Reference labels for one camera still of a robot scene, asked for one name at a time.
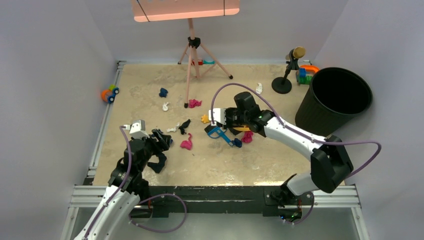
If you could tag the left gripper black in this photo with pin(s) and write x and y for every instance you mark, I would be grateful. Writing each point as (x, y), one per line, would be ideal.
(162, 144)

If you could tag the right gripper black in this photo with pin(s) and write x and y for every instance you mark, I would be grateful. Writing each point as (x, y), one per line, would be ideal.
(228, 124)

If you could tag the blue hand brush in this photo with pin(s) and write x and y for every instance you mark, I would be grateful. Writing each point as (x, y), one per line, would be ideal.
(215, 132)

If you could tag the yellow slotted scoop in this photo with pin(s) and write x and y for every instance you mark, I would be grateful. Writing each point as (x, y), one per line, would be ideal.
(205, 120)

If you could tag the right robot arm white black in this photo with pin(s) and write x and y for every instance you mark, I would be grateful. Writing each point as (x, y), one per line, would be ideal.
(329, 161)

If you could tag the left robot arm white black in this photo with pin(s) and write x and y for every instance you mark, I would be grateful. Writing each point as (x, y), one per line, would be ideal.
(126, 187)

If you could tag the flat black paper sheet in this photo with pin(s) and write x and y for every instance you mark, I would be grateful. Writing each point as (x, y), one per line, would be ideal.
(235, 132)

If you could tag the pink paper scrap right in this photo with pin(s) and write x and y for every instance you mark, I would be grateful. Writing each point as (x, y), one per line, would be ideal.
(247, 137)

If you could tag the white twisted paper scrap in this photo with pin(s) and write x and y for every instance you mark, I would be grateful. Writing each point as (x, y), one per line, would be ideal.
(174, 129)

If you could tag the white paper scrap far right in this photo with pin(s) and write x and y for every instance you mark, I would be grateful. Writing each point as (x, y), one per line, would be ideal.
(259, 88)

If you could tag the small blue paper scrap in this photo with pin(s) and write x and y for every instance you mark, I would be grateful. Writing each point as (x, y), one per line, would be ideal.
(237, 143)

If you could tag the pink paper scrap centre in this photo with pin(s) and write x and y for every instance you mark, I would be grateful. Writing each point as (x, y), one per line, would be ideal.
(187, 144)

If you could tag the black paper scrap centre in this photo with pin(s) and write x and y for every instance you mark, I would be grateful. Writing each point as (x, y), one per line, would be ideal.
(183, 126)

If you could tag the white paper scrap far left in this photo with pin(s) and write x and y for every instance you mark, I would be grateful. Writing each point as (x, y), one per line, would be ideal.
(165, 106)

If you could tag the black microphone stand gold head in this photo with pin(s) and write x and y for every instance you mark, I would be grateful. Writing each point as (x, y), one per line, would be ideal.
(282, 85)

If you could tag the blue paper scrap far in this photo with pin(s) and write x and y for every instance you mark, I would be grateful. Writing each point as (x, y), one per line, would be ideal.
(163, 92)

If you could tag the pink paper scrap by tripod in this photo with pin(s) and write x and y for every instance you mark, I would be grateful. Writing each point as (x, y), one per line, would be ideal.
(192, 103)

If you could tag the pink tripod stand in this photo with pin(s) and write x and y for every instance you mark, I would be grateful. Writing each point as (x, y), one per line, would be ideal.
(191, 50)

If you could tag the orange green toy car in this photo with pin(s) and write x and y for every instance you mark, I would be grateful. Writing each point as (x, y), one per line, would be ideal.
(109, 95)

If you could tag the red teal toy behind tripod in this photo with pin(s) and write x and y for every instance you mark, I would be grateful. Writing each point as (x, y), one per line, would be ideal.
(201, 62)

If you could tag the colourful block toy orange arch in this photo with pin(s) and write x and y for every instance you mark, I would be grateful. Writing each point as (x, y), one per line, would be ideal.
(305, 73)

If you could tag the black trash bin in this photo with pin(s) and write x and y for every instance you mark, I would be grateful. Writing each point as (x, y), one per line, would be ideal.
(334, 97)

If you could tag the pink light panel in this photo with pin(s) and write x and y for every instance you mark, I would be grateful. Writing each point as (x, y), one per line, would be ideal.
(164, 10)

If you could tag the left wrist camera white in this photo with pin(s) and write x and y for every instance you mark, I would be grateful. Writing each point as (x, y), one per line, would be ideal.
(137, 129)

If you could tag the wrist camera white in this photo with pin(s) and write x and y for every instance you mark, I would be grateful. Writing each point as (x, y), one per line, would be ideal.
(217, 117)
(137, 129)

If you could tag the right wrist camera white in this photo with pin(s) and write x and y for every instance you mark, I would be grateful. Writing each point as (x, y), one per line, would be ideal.
(217, 117)

